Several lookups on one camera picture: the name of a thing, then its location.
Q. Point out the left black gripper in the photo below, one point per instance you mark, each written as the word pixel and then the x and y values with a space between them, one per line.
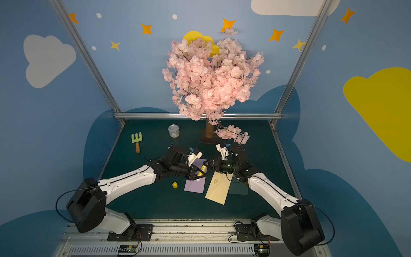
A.
pixel 193 172

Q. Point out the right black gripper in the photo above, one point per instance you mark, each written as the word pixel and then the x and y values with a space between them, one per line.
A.
pixel 215 164

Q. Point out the yellow glue stick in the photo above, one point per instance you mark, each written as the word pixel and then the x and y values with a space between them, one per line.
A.
pixel 202 172

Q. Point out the purple envelope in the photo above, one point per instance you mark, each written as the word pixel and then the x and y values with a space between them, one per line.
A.
pixel 196 186

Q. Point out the cream yellow envelope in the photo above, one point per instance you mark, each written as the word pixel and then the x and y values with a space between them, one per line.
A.
pixel 219 187

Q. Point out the dark green envelope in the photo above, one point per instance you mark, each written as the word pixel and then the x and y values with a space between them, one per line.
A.
pixel 236 187

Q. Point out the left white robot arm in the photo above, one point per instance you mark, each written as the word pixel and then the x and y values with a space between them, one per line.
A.
pixel 88 205

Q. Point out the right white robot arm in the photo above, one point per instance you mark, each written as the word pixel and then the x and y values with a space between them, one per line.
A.
pixel 298 227

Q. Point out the fallen pink blossom branch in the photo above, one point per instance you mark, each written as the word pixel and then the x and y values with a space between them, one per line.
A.
pixel 234 133

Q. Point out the silver tin can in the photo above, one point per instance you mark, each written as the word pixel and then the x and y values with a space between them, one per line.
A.
pixel 174 131

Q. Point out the green toy garden rake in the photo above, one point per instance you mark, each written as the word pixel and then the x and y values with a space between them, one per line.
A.
pixel 136 138

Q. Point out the pink cherry blossom tree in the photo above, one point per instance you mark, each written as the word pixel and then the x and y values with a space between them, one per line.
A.
pixel 208 78

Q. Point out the right small circuit board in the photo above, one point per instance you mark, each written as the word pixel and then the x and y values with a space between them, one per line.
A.
pixel 261 250

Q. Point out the small circuit board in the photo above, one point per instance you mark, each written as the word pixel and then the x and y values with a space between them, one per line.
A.
pixel 127 250
pixel 261 250

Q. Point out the left small circuit board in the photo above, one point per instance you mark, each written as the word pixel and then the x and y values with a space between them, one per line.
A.
pixel 127 250

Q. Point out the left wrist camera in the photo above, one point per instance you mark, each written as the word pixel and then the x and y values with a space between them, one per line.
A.
pixel 193 155

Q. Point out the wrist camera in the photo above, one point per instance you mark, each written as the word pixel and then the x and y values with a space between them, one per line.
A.
pixel 224 150
pixel 193 155

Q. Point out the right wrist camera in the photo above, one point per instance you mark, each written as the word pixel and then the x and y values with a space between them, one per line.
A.
pixel 224 150

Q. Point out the aluminium mounting rail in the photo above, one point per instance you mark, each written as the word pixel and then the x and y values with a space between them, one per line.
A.
pixel 170 238

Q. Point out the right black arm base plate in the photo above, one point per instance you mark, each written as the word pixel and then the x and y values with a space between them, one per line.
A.
pixel 250 232

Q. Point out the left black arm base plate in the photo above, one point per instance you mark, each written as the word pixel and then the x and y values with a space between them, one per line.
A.
pixel 135 232

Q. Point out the right aluminium frame post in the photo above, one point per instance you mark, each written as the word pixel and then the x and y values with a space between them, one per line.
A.
pixel 303 57

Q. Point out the aluminium frame post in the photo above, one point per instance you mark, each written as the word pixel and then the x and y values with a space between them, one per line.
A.
pixel 303 57
pixel 69 25

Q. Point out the left aluminium frame post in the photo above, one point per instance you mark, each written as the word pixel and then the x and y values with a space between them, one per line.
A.
pixel 69 25

